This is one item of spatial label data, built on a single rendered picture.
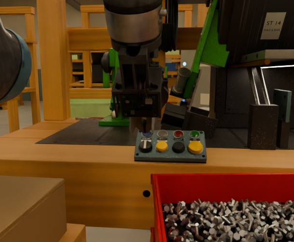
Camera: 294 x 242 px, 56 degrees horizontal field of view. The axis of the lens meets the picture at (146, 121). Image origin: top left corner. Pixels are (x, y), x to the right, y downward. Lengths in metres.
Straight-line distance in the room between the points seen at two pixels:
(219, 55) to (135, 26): 0.47
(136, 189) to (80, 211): 0.13
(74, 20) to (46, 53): 10.26
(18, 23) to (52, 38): 11.13
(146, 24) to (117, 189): 0.37
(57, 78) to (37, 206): 0.93
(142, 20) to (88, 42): 0.96
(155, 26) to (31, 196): 0.26
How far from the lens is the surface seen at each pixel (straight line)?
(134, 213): 0.63
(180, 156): 0.58
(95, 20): 11.28
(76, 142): 0.78
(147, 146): 0.58
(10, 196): 0.39
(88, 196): 0.63
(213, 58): 0.80
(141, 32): 0.36
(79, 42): 1.32
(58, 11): 1.27
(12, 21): 12.51
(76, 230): 0.46
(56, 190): 0.41
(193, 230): 0.40
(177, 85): 0.80
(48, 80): 1.27
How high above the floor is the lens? 1.08
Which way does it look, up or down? 10 degrees down
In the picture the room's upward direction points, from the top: straight up
